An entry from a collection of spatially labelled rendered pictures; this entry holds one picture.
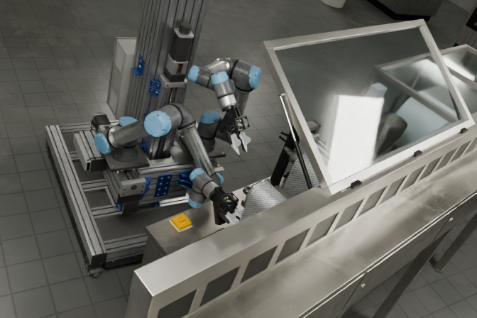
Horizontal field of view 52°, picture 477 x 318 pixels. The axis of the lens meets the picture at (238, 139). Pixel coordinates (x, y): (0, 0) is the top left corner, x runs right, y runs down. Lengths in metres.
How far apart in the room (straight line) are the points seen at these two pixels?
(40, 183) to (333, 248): 2.52
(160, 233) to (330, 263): 0.91
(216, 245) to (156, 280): 0.19
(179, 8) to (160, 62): 0.32
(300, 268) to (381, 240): 0.39
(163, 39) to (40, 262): 1.58
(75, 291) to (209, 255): 1.99
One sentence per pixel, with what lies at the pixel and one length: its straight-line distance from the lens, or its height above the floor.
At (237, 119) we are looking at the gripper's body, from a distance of 2.11.
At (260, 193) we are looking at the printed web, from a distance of 2.06.
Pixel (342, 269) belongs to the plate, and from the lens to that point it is 1.72.
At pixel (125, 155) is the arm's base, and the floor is 0.86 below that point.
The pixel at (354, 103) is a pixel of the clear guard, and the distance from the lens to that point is 1.87.
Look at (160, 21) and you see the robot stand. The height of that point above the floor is 1.56.
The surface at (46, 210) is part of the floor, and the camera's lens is 3.61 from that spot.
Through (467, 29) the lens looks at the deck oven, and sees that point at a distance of 6.97.
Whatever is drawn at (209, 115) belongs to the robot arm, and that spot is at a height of 1.04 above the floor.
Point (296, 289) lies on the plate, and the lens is 1.59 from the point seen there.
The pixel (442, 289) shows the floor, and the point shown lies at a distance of 4.22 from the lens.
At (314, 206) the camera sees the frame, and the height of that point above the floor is 1.65.
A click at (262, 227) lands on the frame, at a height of 1.65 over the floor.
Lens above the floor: 2.61
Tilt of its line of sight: 34 degrees down
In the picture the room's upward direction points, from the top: 19 degrees clockwise
